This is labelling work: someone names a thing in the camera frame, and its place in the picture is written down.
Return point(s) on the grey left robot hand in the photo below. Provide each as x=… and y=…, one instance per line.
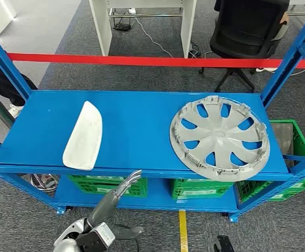
x=104, y=208

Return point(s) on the white plastic car part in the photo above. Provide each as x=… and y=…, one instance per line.
x=85, y=137

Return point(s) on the blue metal shelf rack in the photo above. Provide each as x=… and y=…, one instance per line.
x=141, y=132

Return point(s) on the green plastic crate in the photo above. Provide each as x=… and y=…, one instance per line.
x=139, y=192
x=301, y=139
x=286, y=197
x=89, y=181
x=178, y=184
x=178, y=195

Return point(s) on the chrome stanchion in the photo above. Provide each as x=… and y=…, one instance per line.
x=45, y=182

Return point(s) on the red barrier belt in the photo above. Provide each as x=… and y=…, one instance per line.
x=141, y=61

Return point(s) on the black robot foot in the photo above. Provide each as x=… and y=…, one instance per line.
x=223, y=244

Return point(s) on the grey wheel hubcap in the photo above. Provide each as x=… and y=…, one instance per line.
x=218, y=137

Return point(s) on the standing person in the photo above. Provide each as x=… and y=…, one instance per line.
x=10, y=90

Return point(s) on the white desk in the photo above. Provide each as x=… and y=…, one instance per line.
x=102, y=27
x=299, y=7

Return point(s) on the black router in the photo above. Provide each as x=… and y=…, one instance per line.
x=122, y=25

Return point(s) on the black office chair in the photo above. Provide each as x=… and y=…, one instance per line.
x=241, y=31

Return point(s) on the seated person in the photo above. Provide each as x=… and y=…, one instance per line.
x=284, y=19

